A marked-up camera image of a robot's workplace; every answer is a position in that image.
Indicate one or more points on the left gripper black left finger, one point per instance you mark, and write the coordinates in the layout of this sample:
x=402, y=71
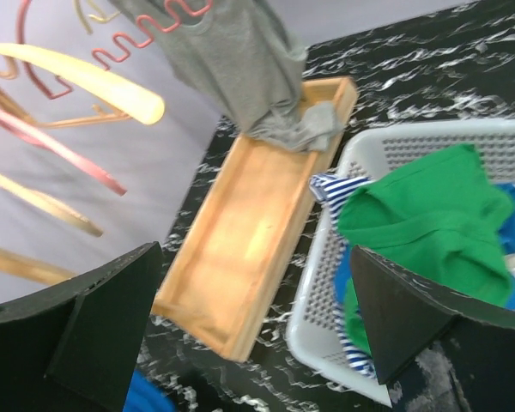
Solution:
x=73, y=346

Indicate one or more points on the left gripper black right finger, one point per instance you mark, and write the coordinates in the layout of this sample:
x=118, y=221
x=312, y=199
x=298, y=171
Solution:
x=434, y=348

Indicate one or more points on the grey plastic laundry basket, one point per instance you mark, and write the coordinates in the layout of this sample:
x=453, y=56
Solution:
x=311, y=331

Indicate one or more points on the green tank top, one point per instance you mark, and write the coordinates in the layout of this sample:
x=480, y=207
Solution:
x=437, y=216

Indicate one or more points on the wooden clothes rack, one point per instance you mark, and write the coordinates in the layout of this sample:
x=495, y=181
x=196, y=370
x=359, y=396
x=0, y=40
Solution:
x=226, y=273

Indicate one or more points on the blue white striped tank top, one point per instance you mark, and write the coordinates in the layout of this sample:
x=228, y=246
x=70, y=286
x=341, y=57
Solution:
x=356, y=358

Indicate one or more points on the cream wooden hanger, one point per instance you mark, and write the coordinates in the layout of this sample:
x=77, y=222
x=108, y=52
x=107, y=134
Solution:
x=126, y=99

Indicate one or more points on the cream hanger with grey top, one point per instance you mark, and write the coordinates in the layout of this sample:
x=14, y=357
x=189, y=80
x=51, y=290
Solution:
x=97, y=15

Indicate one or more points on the grey tank top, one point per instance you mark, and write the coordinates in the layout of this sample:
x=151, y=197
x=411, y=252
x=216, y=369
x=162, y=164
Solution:
x=240, y=55

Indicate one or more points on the empty beige hanger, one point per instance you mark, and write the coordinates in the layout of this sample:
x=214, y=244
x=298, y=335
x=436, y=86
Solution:
x=51, y=206

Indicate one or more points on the blue folded cloth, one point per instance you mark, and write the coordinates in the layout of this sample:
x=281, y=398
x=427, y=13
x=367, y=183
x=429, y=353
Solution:
x=143, y=396

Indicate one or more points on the black marble pattern mat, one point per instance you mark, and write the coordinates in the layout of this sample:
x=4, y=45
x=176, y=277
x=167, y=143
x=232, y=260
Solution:
x=453, y=63

